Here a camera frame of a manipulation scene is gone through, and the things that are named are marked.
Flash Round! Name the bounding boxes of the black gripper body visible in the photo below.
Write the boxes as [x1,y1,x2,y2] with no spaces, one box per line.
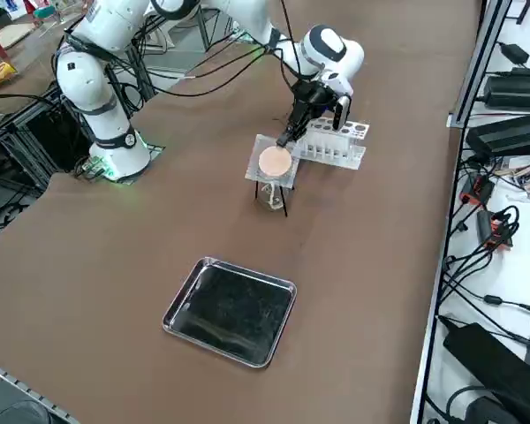
[290,78,339,117]

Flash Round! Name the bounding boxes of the wire gauze with ceramic centre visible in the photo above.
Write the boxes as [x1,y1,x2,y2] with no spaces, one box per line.
[244,134,301,186]

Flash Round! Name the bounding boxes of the clear glass flask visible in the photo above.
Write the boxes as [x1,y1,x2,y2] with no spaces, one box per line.
[258,179,288,214]

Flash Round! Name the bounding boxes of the black wire tripod stand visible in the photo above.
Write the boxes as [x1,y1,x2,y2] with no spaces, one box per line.
[253,176,298,219]

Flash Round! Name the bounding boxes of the shiny steel tray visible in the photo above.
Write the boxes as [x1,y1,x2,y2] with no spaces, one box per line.
[162,256,299,370]

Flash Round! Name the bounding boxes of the white test tube rack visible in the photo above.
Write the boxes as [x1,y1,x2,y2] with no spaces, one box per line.
[291,117,372,171]

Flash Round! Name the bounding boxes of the orange and black device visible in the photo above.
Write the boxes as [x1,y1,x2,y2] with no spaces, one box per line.
[475,210,520,252]
[458,174,496,208]

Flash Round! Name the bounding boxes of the large black power brick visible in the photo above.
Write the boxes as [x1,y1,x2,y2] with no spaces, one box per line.
[466,110,530,159]

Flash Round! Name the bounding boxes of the small black adapter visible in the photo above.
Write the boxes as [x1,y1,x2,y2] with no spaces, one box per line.
[497,42,530,66]

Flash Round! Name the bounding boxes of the wooden board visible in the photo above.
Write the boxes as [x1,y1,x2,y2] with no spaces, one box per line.
[0,20,37,53]

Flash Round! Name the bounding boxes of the black fabric bag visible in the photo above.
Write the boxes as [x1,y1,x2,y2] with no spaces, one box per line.
[440,321,530,424]

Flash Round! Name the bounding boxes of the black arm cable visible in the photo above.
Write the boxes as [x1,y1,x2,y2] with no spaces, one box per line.
[278,0,304,89]
[149,42,301,99]

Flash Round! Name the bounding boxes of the aluminium profile post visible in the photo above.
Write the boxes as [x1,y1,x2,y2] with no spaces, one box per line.
[449,0,513,130]

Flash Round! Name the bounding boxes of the black table frame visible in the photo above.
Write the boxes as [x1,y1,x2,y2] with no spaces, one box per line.
[0,95,94,195]

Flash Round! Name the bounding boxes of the grey aluminium rail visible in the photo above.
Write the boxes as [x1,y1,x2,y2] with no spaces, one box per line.
[0,355,81,424]

